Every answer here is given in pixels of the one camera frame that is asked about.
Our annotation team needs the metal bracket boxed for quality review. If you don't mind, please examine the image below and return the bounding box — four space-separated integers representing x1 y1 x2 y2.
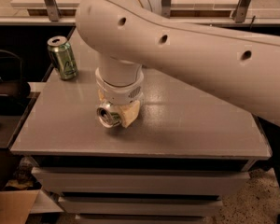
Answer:
161 0 174 19
232 0 252 23
44 0 60 21

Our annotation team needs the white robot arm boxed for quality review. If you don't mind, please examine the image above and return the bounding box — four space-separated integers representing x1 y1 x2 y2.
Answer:
76 0 280 127

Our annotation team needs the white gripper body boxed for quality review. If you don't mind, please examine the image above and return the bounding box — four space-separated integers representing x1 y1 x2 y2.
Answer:
95 69 144 105

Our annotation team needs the metal bracket right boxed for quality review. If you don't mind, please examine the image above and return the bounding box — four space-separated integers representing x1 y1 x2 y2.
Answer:
232 0 252 23

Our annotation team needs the green soda can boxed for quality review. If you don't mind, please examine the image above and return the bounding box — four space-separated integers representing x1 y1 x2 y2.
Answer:
48 35 78 80

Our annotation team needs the metal bracket middle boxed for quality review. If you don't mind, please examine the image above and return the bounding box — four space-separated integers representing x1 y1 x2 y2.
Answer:
161 0 174 19

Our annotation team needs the grey drawer cabinet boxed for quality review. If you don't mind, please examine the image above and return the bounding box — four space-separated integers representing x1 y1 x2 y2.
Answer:
12 35 271 224

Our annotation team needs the white 7up can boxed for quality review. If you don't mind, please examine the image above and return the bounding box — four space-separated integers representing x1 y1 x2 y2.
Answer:
96 99 121 128

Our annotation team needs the black chair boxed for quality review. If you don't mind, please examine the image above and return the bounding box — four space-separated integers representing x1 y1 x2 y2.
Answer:
0 49 31 116

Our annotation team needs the cardboard box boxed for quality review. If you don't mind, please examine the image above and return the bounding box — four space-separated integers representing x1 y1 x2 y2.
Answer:
0 178 41 224

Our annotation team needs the metal bracket left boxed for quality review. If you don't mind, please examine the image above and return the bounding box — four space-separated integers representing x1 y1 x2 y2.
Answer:
44 0 60 21

